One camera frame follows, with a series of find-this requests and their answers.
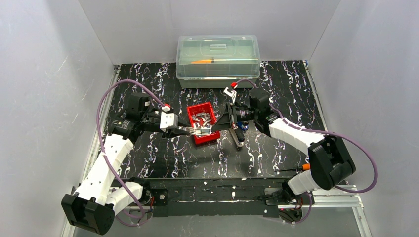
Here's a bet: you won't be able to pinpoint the purple cable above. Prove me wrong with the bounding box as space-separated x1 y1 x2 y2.
232 79 379 226
96 79 171 228

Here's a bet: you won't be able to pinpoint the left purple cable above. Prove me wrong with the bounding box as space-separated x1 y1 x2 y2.
96 79 171 228

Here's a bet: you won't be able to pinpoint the clear plastic storage box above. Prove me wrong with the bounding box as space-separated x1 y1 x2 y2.
175 35 261 89

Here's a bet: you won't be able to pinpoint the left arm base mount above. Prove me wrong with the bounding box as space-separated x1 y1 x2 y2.
131 188 168 207

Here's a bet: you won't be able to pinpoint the pile of staple strips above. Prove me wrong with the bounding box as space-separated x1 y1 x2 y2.
191 112 215 128

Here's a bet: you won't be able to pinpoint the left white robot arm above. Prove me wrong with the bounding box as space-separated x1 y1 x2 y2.
61 93 188 235

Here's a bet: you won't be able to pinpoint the orange tool inside box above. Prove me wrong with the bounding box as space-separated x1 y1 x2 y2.
191 59 214 64

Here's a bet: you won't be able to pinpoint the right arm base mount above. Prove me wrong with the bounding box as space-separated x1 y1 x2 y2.
255 187 315 209

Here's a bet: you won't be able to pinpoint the red plastic bin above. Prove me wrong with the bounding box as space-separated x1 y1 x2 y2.
186 102 220 145

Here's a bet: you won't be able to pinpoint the blue stapler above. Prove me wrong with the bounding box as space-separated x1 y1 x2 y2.
238 121 249 131

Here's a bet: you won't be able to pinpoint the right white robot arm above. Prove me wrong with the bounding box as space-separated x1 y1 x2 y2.
211 87 356 198

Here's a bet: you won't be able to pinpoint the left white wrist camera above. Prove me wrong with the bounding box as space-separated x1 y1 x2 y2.
160 104 178 132

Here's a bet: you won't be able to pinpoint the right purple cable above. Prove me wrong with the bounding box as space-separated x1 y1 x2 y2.
232 79 379 226

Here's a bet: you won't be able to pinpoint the orange handled screwdriver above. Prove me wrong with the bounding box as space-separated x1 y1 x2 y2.
275 163 310 172

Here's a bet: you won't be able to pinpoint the black silver stapler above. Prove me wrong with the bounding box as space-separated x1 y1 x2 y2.
229 128 245 149

